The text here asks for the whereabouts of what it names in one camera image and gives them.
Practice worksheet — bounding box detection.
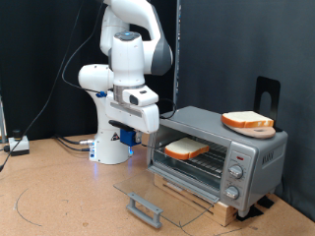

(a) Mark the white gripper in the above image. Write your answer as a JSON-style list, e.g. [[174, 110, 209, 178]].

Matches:
[[104, 85, 160, 144]]

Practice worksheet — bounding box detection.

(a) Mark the white bread slice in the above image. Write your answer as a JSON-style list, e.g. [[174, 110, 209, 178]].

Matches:
[[163, 137, 211, 161], [220, 110, 275, 129]]

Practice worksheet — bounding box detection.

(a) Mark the silver oven knob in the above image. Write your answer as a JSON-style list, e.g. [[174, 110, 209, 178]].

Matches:
[[228, 163, 245, 180], [223, 185, 241, 201]]

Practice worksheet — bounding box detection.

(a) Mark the silver toaster oven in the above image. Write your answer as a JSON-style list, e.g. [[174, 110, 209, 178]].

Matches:
[[146, 105, 289, 218]]

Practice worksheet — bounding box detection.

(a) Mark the vertical aluminium pole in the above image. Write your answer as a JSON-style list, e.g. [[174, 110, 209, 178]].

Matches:
[[172, 0, 182, 106]]

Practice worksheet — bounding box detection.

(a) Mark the slatted wooden block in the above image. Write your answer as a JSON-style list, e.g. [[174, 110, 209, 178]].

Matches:
[[153, 173, 239, 228]]

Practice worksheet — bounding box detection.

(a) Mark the emergency stop button box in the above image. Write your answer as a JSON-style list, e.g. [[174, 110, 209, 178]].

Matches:
[[8, 129, 31, 157]]

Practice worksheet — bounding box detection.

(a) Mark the small wooden cutting board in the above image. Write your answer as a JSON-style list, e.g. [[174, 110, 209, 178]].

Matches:
[[225, 124, 277, 140]]

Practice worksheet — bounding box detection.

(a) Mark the black foam pad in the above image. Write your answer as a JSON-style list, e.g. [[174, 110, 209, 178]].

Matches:
[[235, 205, 265, 222], [257, 195, 275, 209]]

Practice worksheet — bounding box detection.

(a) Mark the black metal bookend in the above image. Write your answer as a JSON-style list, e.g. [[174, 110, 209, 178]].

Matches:
[[254, 76, 284, 133]]

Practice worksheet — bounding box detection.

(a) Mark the black curtain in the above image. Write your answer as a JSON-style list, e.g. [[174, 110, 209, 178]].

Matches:
[[0, 0, 180, 142]]

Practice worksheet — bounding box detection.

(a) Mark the grey curtain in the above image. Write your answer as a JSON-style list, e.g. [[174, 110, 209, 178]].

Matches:
[[178, 0, 315, 222]]

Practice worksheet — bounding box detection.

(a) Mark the black base cable silver plug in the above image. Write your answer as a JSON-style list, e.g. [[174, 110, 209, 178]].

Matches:
[[53, 133, 96, 146]]

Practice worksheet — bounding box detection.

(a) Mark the wire oven rack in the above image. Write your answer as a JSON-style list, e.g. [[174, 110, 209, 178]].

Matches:
[[155, 136, 229, 176]]

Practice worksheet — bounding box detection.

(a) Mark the long black camera cable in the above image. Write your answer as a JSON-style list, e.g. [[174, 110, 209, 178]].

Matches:
[[0, 0, 178, 172]]

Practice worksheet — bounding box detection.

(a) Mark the thin metal stand post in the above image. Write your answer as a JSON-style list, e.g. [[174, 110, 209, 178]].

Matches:
[[0, 94, 8, 145]]

